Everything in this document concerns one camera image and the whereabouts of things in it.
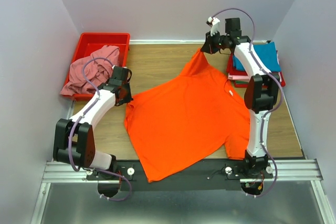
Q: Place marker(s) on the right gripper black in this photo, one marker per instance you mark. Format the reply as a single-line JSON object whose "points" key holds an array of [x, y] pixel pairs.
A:
{"points": [[207, 47]]}

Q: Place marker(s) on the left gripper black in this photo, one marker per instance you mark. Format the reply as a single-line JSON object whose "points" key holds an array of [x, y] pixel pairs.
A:
{"points": [[128, 98]]}

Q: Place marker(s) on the orange t-shirt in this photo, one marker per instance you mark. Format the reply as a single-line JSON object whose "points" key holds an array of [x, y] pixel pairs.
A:
{"points": [[181, 122]]}

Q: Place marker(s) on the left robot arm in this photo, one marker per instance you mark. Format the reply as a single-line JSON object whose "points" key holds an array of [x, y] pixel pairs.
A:
{"points": [[74, 137]]}

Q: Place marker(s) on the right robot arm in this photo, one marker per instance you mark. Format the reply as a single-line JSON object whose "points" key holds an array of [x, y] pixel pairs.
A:
{"points": [[261, 95]]}

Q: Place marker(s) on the pink folded t-shirt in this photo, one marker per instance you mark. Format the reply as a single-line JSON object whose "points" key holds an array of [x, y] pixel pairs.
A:
{"points": [[235, 77]]}

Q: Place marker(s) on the dusty pink crumpled t-shirt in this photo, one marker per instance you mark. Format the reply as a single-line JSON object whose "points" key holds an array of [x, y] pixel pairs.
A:
{"points": [[90, 71]]}

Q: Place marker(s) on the blue folded t-shirt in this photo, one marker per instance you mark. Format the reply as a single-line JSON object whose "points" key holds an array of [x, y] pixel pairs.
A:
{"points": [[267, 53]]}

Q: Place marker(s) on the red plastic bin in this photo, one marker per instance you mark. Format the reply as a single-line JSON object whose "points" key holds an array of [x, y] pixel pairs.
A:
{"points": [[90, 42]]}

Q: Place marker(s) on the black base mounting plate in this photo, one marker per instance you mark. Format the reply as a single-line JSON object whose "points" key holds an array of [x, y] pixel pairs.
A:
{"points": [[207, 174]]}

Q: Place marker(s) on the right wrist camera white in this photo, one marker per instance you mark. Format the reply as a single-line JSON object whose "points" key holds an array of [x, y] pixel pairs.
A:
{"points": [[213, 23]]}

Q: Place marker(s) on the aluminium rail frame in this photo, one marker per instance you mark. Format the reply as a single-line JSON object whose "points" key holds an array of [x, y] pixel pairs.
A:
{"points": [[297, 196]]}

